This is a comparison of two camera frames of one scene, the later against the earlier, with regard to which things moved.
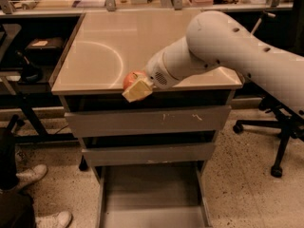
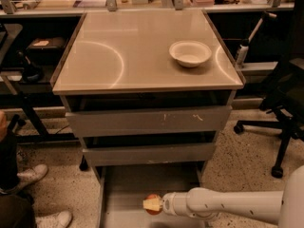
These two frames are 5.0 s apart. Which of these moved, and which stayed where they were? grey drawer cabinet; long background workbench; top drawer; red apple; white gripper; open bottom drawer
Moved: red apple; white gripper
Stayed: long background workbench; grey drawer cabinet; open bottom drawer; top drawer
